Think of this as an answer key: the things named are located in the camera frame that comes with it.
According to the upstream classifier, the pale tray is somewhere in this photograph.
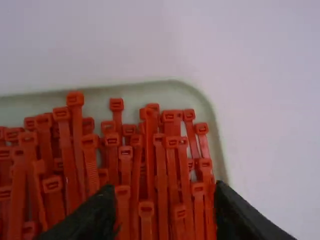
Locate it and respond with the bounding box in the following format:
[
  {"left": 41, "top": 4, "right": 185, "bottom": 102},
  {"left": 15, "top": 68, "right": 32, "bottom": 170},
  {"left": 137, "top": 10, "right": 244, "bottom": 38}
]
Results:
[{"left": 0, "top": 79, "right": 233, "bottom": 191}]

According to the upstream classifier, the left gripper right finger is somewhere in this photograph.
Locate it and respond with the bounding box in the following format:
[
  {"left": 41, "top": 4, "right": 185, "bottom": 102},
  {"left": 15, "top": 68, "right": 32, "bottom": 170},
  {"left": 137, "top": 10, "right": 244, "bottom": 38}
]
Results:
[{"left": 214, "top": 179, "right": 298, "bottom": 240}]

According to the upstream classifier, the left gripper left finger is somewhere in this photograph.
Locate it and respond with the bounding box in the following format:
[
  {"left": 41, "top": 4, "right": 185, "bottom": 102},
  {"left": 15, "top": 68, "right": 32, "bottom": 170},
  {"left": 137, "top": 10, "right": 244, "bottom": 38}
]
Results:
[{"left": 37, "top": 184, "right": 120, "bottom": 240}]

